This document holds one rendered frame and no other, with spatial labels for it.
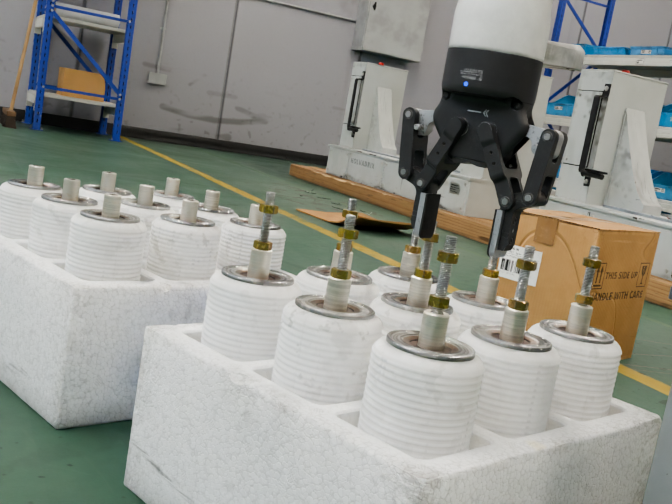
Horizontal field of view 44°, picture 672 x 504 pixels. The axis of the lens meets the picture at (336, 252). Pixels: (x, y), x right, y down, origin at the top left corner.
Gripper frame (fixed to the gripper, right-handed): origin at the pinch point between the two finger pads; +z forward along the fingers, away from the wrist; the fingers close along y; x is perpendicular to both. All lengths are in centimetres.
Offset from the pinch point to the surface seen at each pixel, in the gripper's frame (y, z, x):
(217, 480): -17.1, 27.5, -5.7
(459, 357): 2.7, 9.8, -1.3
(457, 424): 3.8, 15.0, -1.5
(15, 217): -75, 15, 8
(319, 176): -296, 35, 356
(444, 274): -0.6, 3.8, -0.3
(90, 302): -48, 19, 1
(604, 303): -25, 23, 116
